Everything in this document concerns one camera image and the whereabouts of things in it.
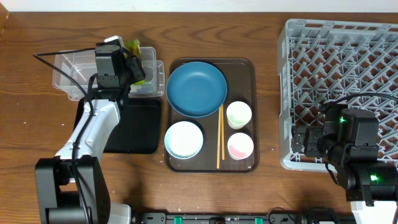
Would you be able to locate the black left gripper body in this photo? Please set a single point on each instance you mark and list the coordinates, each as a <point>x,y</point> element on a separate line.
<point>132,73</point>

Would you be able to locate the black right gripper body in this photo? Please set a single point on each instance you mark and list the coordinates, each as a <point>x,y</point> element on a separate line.
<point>314,135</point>

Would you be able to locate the yellow green snack wrapper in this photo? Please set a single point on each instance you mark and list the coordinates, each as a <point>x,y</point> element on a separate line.
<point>134,47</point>

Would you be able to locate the white cup pink inside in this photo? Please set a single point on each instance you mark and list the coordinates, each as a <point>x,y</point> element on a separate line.
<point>240,146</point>

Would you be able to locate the light blue rice bowl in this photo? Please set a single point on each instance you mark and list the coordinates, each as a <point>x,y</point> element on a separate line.
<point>183,140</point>

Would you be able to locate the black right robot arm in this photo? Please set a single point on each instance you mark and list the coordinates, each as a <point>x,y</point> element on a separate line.
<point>347,140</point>

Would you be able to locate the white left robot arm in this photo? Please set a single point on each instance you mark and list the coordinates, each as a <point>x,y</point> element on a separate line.
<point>70,186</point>

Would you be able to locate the grey dishwasher rack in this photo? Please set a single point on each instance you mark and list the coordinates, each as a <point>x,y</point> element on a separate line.
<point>321,61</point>

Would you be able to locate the clear plastic bin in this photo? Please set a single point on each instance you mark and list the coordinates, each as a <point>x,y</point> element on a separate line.
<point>81,66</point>

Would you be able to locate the black plastic tray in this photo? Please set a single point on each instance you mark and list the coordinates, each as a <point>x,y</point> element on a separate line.
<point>139,128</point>

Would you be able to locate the white cup green inside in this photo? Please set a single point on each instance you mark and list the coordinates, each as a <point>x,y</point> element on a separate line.
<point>238,114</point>

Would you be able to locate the blue plate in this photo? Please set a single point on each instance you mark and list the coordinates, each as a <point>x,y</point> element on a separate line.
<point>196,89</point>

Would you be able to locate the right wooden chopstick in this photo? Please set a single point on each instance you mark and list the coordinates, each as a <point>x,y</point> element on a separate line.
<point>222,133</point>

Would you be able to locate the wooden chopstick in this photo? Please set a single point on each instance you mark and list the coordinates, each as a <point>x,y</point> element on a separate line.
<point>222,133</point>
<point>219,139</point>

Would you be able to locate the left wooden chopstick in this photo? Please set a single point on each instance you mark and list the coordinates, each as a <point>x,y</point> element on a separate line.
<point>219,139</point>

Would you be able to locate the dark brown serving tray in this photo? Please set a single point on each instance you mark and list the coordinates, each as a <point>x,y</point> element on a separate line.
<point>241,81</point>

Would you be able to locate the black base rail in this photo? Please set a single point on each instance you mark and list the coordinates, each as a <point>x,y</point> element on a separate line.
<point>277,215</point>

